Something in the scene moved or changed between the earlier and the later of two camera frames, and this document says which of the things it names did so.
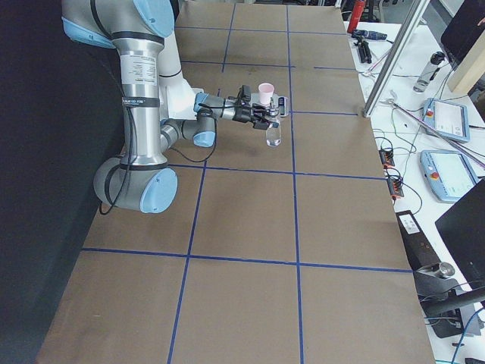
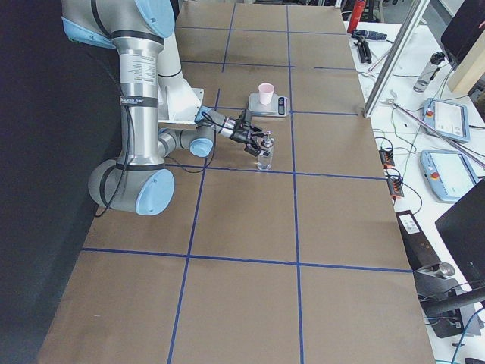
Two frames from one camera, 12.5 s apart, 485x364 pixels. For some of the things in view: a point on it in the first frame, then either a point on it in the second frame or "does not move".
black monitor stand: x=445 y=301 does not move
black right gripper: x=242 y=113 → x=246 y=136
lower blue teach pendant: x=448 y=174 does not move
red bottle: x=358 y=9 does not move
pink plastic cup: x=266 y=92 does not move
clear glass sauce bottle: x=273 y=134 → x=264 y=155
